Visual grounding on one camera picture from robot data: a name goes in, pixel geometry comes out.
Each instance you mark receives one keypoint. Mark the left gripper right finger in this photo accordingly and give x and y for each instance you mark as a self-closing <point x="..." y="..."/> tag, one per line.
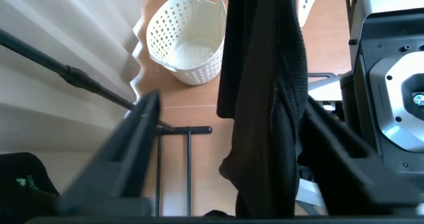
<point x="348" y="177"/>

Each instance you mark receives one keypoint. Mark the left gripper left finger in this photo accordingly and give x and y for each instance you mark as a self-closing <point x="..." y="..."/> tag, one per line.
<point x="116" y="171"/>

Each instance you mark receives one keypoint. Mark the black shorts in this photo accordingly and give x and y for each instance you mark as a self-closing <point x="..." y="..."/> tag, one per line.
<point x="23" y="187"/>

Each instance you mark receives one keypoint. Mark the black garment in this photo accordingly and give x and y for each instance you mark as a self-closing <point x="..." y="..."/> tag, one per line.
<point x="261" y="101"/>

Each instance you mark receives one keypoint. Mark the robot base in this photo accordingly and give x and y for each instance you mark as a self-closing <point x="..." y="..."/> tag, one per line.
<point x="387" y="68"/>

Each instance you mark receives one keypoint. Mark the black clothes rack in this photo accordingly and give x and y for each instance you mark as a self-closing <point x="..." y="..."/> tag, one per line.
<point x="76" y="76"/>

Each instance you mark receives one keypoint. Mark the white laundry basket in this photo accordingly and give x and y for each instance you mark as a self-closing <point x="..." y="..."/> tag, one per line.
<point x="192" y="51"/>

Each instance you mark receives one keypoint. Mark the beige curtain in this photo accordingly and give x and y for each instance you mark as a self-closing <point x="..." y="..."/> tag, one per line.
<point x="66" y="25"/>

